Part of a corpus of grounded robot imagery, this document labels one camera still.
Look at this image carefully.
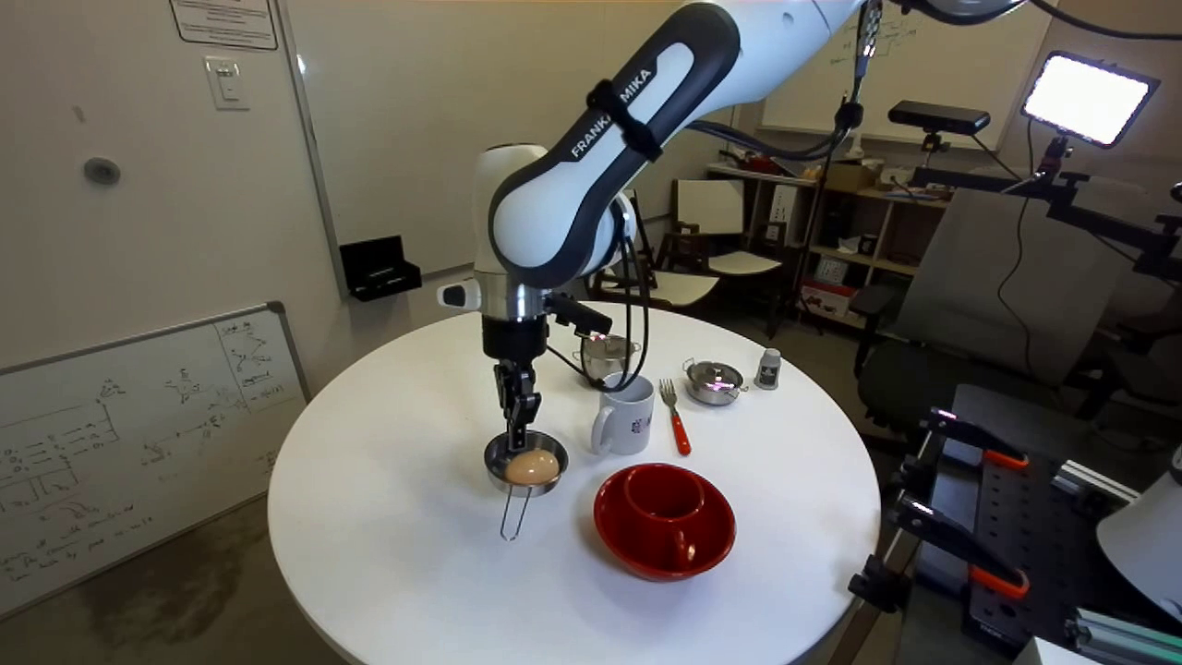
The white paper sheet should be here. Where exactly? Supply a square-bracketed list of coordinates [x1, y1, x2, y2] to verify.
[1013, 632, 1102, 665]

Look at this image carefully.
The white stool seat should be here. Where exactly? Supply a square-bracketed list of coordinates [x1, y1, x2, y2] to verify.
[706, 247, 785, 282]
[646, 268, 724, 315]

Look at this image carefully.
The black perforated board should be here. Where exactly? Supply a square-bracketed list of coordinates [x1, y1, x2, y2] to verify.
[928, 421, 1093, 654]

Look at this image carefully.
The whiteboard with drawings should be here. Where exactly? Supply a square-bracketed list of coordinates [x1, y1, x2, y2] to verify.
[0, 299, 310, 619]

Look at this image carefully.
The red cup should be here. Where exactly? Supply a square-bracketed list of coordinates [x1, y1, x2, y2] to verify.
[616, 460, 711, 567]

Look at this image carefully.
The black clamp orange handle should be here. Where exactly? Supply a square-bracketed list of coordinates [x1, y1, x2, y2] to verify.
[844, 491, 1035, 619]
[898, 407, 1035, 499]

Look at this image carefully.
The fork with red handle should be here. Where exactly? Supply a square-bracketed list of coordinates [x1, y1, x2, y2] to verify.
[656, 375, 693, 460]

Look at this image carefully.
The small grey bottle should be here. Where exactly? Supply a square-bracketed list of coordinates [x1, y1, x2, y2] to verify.
[754, 343, 785, 393]

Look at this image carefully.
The paper notice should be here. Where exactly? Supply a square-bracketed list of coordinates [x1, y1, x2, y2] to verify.
[167, 0, 280, 55]

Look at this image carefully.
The black camera bar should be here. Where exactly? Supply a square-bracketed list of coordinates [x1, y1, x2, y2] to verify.
[882, 101, 992, 139]

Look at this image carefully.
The small silver pan wire handle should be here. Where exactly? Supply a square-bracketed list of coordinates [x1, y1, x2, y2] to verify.
[479, 427, 571, 547]

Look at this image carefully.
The bright light panel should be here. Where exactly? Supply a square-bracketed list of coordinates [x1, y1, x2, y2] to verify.
[1018, 47, 1159, 150]

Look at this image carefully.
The white wall switch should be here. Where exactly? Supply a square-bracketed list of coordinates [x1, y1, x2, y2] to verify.
[200, 51, 254, 113]

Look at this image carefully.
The white mug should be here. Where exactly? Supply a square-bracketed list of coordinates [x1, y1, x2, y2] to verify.
[586, 373, 660, 458]

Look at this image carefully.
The steel cup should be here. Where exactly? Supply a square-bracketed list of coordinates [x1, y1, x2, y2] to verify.
[578, 331, 639, 393]

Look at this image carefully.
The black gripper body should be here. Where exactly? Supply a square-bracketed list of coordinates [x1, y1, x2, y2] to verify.
[479, 315, 546, 370]

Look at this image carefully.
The black case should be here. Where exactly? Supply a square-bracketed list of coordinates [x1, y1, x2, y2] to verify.
[337, 231, 423, 303]

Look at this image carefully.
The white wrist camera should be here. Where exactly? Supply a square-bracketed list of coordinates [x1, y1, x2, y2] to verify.
[432, 276, 485, 315]

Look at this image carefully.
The wooden shelf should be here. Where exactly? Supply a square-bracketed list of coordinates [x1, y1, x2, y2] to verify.
[796, 157, 951, 337]

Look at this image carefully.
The aluminium profile bar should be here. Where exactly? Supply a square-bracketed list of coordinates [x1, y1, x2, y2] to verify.
[1056, 454, 1154, 510]

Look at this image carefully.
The grey side table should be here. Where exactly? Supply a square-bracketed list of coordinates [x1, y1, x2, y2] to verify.
[945, 382, 1182, 495]

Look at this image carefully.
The beige egg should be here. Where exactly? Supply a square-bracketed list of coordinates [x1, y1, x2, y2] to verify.
[503, 448, 560, 486]

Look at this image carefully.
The red saucer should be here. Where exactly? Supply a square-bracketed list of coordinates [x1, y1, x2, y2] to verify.
[589, 460, 738, 583]

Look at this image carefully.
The small silver bowl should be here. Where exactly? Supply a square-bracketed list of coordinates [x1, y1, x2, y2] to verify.
[683, 359, 749, 409]

